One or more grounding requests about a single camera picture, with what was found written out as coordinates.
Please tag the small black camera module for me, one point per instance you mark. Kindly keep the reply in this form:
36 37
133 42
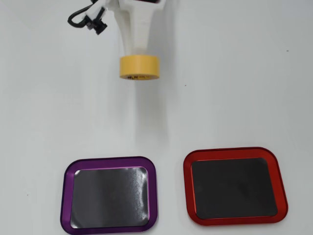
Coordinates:
98 25

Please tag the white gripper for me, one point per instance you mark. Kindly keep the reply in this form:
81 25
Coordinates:
136 29

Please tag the yellow masking tape roll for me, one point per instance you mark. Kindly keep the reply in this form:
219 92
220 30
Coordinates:
139 66

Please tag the purple metal tray dish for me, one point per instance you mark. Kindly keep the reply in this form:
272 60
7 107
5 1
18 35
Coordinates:
110 162

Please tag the red metal tray dish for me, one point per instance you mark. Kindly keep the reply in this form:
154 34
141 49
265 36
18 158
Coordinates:
234 153

